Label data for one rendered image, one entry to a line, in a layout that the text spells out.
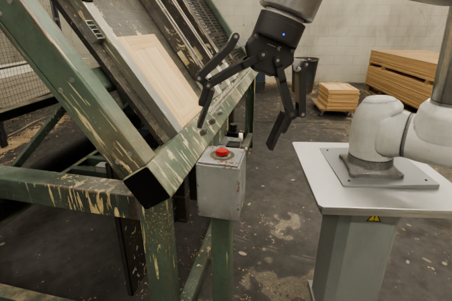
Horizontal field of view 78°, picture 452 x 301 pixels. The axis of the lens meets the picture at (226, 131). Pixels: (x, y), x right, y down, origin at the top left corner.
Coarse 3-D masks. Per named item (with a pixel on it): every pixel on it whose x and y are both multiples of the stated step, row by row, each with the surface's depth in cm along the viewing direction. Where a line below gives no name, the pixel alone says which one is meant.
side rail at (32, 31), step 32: (0, 0) 70; (32, 0) 72; (32, 32) 71; (32, 64) 74; (64, 64) 72; (64, 96) 76; (96, 96) 74; (96, 128) 77; (128, 128) 78; (128, 160) 79
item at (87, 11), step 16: (80, 0) 91; (80, 16) 93; (96, 16) 94; (112, 32) 97; (112, 48) 94; (128, 64) 96; (128, 80) 97; (144, 80) 99; (144, 96) 98; (160, 112) 99; (176, 128) 101
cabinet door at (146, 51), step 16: (128, 48) 105; (144, 48) 115; (160, 48) 127; (144, 64) 108; (160, 64) 120; (160, 80) 113; (176, 80) 126; (160, 96) 107; (176, 96) 118; (192, 96) 131; (176, 112) 111; (192, 112) 123
